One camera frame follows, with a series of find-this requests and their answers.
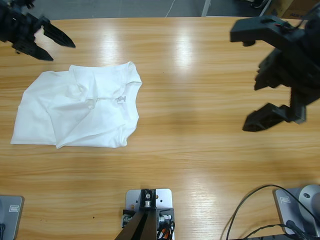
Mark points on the dark bystander shoe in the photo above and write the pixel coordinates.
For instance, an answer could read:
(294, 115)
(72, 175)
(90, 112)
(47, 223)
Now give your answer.
(257, 3)

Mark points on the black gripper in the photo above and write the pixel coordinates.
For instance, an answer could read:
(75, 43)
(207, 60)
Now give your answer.
(17, 27)
(300, 62)

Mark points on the white T-shirt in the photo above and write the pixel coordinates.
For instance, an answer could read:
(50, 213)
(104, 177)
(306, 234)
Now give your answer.
(75, 120)

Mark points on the slanted metal bar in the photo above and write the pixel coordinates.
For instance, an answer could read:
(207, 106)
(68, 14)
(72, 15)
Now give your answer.
(266, 7)

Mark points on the pale printed cardboard box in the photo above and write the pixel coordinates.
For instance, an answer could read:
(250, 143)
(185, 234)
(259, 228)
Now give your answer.
(297, 12)

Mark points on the brown cardboard box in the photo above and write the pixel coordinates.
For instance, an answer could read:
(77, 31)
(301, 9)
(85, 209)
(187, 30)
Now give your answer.
(285, 7)

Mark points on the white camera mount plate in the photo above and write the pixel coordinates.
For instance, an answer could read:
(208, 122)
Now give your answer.
(165, 197)

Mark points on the white upright post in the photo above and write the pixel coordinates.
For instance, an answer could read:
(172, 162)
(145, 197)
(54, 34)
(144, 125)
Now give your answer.
(205, 7)

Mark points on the grey base plate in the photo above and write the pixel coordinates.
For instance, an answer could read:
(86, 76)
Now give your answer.
(12, 225)
(282, 212)

